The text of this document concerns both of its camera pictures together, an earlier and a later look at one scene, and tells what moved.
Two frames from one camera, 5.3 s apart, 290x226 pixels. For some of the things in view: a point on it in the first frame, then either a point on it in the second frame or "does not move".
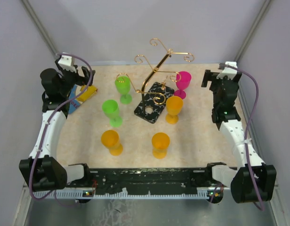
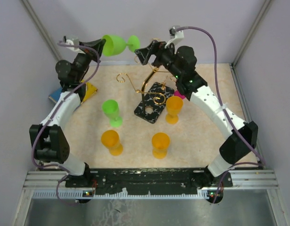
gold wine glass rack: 155,95 does not move
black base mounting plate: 147,180 does not move
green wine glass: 123,85 to 115,45
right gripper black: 209,76 to 143,54
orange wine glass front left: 110,139 does not move
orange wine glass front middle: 160,141 does not move
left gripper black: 81,80 to 97,45
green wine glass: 110,108 does not move
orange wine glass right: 174,105 does not move
